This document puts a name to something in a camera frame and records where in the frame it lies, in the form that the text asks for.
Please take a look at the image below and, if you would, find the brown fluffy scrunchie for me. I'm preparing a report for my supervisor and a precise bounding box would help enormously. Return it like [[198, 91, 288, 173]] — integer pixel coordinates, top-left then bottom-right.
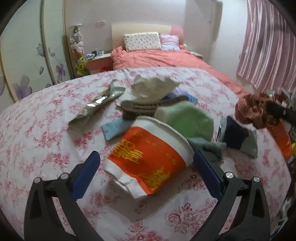
[[234, 94, 280, 129]]

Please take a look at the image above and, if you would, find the dark navy grey sock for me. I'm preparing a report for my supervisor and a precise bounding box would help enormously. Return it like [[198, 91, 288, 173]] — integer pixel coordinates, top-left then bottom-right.
[[216, 116, 258, 158]]

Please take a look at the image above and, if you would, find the light green sock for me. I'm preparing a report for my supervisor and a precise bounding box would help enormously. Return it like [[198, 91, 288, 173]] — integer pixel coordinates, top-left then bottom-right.
[[154, 101, 214, 141]]

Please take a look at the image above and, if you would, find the blue tissue pack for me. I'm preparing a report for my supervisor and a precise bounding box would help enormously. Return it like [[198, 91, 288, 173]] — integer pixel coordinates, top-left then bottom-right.
[[164, 87, 198, 104]]

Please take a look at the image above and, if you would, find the red white paper cup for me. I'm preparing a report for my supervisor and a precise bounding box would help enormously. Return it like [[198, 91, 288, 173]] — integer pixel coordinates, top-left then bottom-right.
[[105, 116, 194, 199]]

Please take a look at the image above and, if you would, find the white tissue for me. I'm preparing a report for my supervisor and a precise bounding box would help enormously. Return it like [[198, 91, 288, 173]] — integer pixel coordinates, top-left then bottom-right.
[[131, 75, 180, 102]]

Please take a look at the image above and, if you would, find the brown hair clip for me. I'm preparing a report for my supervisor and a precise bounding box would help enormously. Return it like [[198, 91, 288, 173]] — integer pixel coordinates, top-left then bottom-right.
[[121, 95, 189, 121]]

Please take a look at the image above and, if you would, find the silver foil snack wrapper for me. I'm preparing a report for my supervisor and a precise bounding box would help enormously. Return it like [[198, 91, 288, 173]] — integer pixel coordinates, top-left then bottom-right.
[[68, 79, 126, 131]]

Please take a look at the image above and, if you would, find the teal grey sock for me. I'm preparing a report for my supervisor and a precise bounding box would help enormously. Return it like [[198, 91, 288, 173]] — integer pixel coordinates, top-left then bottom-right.
[[186, 138, 226, 162]]

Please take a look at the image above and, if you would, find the orange plastic basket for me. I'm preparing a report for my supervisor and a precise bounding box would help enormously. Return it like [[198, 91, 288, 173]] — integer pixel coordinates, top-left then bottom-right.
[[267, 120, 292, 161]]

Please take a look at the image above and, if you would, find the pink striped curtain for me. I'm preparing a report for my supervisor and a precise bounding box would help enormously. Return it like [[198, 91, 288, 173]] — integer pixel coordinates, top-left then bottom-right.
[[237, 1, 295, 92]]

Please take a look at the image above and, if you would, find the floral pink tablecloth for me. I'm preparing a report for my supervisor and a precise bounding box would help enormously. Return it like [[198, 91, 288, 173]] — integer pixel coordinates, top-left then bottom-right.
[[0, 67, 292, 241]]

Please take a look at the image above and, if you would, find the right side nightstand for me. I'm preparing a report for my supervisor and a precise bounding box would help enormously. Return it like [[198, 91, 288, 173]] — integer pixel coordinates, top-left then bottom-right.
[[190, 51, 203, 60]]

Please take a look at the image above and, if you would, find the pink striped pillow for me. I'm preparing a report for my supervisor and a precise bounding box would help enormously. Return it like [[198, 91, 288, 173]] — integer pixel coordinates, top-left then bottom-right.
[[159, 34, 181, 51]]

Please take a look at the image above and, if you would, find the floral white pillow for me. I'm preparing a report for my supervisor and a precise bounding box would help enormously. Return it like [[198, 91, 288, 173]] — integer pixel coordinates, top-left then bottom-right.
[[123, 32, 161, 52]]

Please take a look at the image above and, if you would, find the floral sliding wardrobe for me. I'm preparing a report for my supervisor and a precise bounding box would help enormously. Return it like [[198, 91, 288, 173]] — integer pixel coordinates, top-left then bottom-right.
[[1, 1, 74, 110]]

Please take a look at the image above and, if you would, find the coral red duvet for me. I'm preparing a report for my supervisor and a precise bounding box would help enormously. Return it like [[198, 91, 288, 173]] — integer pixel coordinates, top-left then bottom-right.
[[111, 46, 249, 97]]

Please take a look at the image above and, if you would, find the pink white nightstand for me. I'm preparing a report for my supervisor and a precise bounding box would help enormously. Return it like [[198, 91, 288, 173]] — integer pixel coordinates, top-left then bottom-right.
[[87, 53, 113, 74]]

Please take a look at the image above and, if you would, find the plush toy hanging stack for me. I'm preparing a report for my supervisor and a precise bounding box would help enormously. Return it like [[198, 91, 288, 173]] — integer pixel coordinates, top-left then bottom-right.
[[69, 25, 89, 76]]

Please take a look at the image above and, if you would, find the white mug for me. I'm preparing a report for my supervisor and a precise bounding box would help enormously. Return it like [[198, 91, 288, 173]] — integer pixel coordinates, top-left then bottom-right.
[[98, 50, 104, 56]]

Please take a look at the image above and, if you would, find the beige pink headboard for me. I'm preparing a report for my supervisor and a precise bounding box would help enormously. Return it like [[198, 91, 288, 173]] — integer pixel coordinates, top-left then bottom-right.
[[111, 23, 184, 49]]

